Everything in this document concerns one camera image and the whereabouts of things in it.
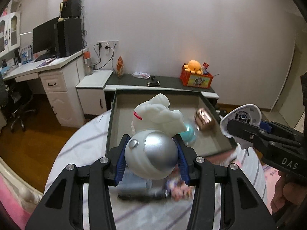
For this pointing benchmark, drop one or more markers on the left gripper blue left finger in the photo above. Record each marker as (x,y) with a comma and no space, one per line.
(62,205)

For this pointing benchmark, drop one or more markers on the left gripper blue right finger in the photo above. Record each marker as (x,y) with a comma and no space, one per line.
(241,205)

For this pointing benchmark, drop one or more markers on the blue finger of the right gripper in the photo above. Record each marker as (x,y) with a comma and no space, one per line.
(246,135)
(264,125)

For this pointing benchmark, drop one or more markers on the white cube power adapter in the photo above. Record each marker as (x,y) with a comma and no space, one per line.
(244,117)

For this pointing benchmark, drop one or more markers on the rose gold metal canister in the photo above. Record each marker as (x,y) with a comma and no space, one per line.
(204,120)

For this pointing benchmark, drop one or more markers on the teal ball clear dome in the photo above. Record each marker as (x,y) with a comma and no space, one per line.
(189,136)

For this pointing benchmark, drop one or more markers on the white astronaut figure lamp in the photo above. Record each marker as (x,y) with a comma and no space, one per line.
(151,152)

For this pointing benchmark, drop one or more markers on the pink white block kitty figure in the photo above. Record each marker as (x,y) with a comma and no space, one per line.
(178,189)

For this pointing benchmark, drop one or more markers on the black tv remote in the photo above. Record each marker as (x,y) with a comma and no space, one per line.
(143,195)

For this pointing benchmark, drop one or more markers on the clear dental flosser box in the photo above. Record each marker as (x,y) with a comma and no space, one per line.
(131,183)

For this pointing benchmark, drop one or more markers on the person right hand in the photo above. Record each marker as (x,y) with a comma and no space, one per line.
(287,191)

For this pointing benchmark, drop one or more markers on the pink blanket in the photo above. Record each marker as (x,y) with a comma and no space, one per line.
(13,206)

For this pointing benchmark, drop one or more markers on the red cartoon storage crate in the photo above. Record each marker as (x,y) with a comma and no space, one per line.
(195,80)

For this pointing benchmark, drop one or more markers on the orange octopus plush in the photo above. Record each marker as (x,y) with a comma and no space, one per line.
(194,67)

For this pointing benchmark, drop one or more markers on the black office chair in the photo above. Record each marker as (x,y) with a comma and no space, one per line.
(17,101)

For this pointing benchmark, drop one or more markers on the tissue packet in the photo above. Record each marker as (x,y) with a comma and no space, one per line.
(141,75)

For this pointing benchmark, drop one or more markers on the white computer desk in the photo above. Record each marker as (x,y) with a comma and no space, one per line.
(59,80)

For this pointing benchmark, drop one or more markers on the orange lid bottle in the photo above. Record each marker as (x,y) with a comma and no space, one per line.
(88,62)

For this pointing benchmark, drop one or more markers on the orange snack bag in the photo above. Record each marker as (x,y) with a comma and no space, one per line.
(120,67)

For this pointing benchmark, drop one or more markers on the black computer monitor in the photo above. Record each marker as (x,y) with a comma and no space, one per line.
(43,37)

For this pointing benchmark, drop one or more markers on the black computer tower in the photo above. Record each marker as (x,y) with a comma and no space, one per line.
(68,35)

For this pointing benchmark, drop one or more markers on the white glass door cabinet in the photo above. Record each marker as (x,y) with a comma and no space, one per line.
(9,34)

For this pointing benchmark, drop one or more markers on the black speaker box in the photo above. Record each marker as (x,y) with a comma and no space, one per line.
(71,9)

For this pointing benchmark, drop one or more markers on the white wall power strip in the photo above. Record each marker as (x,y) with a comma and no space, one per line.
(108,44)

